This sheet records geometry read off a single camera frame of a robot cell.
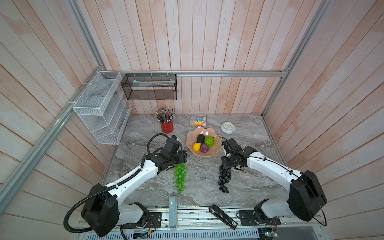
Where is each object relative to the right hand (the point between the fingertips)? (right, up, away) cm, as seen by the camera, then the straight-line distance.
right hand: (226, 161), depth 87 cm
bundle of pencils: (-39, +29, +13) cm, 50 cm away
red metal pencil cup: (-37, +20, +19) cm, 47 cm away
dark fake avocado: (-14, +13, +12) cm, 22 cm away
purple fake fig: (-12, +7, +8) cm, 16 cm away
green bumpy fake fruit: (-9, +12, +9) cm, 17 cm away
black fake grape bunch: (-1, -7, -4) cm, 8 cm away
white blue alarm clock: (+7, +20, +22) cm, 31 cm away
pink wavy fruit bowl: (-12, +10, +11) cm, 19 cm away
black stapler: (-4, -24, -16) cm, 29 cm away
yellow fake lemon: (-17, +8, +8) cm, 20 cm away
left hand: (-26, +3, -5) cm, 27 cm away
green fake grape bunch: (-27, -6, -2) cm, 28 cm away
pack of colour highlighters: (-15, +25, +27) cm, 40 cm away
